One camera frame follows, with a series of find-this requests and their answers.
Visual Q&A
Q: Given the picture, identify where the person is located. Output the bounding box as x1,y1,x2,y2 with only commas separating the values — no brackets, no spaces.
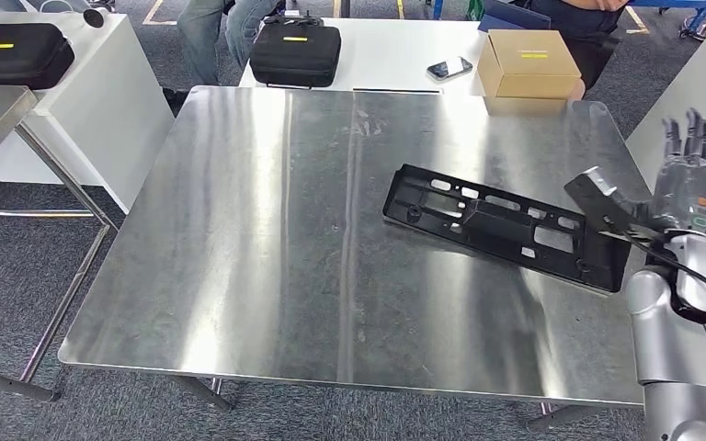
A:
161,0,284,117
528,0,630,91

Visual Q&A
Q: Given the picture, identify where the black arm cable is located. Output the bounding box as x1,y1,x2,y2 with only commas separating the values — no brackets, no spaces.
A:
623,231,706,342

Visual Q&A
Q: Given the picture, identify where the black zippered case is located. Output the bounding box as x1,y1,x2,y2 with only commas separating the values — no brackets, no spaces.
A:
249,23,343,88
0,23,76,91

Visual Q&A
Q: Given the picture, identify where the black plastic panel part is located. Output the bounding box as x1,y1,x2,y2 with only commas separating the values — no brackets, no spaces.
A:
381,163,632,295

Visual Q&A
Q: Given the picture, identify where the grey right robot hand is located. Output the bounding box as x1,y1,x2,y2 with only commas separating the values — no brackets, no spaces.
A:
618,107,706,237

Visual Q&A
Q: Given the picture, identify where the stainless steel workbench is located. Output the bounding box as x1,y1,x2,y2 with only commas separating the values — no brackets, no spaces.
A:
57,85,655,434

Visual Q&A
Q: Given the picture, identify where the dark blue panel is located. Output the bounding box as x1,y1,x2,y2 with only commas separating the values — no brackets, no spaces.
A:
477,0,553,33

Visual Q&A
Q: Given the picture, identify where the cardboard box yellow label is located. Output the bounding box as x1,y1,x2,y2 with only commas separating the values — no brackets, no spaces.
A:
476,28,583,100

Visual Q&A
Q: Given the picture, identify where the black smartphone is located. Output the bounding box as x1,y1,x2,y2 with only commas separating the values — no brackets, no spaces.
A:
426,56,474,82

